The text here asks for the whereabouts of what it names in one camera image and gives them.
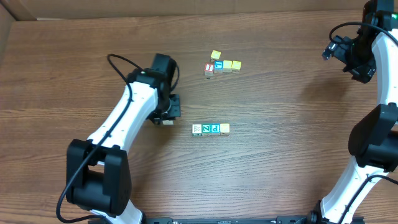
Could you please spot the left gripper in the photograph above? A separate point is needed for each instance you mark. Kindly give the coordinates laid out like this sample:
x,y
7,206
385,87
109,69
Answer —
x,y
174,106

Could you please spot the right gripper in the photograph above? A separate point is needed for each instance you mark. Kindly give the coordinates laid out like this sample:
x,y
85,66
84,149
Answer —
x,y
343,50

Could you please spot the plain white wooden block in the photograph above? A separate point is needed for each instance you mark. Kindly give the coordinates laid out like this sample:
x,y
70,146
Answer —
x,y
168,122

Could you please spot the white patterned block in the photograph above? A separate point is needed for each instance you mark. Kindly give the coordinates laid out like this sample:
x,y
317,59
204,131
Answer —
x,y
196,129

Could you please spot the green Z block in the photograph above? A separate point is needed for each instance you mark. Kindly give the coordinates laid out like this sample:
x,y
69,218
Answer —
x,y
206,129

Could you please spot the blue P block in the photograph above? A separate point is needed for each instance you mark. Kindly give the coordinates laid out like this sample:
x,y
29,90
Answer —
x,y
215,129

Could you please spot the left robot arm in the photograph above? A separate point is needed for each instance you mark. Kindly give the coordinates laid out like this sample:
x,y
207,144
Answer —
x,y
98,180

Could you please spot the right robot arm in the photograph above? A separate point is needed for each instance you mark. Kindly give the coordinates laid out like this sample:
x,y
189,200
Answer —
x,y
372,142

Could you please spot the red letter block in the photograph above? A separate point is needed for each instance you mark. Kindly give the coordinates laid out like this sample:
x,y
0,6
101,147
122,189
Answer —
x,y
209,69

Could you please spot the blue letter block in row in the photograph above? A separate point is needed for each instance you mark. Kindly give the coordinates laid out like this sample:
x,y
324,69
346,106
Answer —
x,y
218,66

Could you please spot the yellow block top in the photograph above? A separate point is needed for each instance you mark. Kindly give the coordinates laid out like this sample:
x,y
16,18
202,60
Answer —
x,y
215,55

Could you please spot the yellow block middle row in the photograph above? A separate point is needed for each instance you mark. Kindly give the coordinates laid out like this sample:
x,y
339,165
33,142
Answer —
x,y
227,66

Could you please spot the yellow block row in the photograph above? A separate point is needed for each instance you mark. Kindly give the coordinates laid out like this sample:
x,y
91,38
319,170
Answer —
x,y
236,66
227,66

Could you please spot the yellow block right row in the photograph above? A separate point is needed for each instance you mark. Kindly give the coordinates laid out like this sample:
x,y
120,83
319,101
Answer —
x,y
236,66

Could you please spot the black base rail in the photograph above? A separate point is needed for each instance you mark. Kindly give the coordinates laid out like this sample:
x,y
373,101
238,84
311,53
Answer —
x,y
277,220

